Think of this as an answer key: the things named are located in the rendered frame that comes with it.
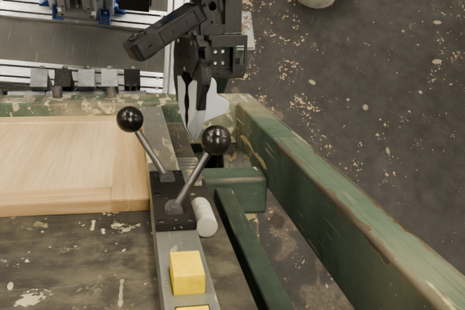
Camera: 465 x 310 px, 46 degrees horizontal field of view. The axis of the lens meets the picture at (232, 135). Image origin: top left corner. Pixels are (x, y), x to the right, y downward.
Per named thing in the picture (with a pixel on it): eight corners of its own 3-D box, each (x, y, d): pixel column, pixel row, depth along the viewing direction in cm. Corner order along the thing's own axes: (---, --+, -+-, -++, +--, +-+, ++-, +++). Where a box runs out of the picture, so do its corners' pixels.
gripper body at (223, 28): (247, 77, 77) (250, -11, 74) (193, 80, 72) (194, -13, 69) (221, 70, 83) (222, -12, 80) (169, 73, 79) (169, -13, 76)
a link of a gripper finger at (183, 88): (222, 135, 81) (223, 73, 79) (186, 139, 78) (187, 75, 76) (212, 130, 84) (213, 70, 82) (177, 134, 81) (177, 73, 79)
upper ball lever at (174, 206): (180, 218, 70) (234, 130, 69) (184, 230, 67) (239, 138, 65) (155, 205, 69) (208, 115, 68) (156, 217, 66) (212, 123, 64)
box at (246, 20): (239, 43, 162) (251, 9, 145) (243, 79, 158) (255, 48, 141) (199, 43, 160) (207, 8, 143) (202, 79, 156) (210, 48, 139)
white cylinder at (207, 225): (217, 237, 72) (209, 214, 80) (218, 216, 72) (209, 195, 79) (195, 238, 72) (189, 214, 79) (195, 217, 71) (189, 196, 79)
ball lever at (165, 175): (180, 174, 82) (134, 98, 77) (183, 183, 78) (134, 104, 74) (158, 187, 81) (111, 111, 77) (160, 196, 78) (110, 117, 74)
